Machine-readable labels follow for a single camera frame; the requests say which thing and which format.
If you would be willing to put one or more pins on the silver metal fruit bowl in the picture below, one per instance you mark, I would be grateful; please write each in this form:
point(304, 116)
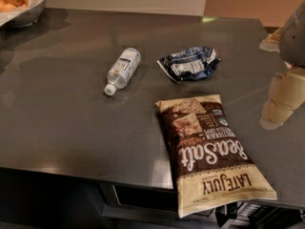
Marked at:
point(27, 13)

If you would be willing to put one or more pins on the brown Late July chip bag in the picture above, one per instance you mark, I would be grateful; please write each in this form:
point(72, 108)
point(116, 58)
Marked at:
point(211, 166)

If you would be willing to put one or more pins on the crumpled blue white snack bag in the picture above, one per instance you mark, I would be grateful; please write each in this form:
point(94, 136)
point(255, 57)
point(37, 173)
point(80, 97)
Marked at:
point(195, 63)

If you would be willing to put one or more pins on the white paper bowl liner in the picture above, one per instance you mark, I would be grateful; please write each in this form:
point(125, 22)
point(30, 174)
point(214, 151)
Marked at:
point(9, 15)

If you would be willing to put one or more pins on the orange fruit lower left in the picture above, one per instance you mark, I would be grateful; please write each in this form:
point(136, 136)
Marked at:
point(7, 8)

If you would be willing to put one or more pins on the clear plastic water bottle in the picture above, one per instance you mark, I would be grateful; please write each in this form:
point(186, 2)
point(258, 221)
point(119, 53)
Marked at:
point(122, 71)

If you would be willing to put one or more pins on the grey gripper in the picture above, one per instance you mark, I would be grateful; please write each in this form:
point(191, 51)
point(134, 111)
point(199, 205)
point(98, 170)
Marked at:
point(294, 38)

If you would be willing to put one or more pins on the black device under table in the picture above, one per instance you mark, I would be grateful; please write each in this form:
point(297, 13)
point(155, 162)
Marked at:
point(248, 215)

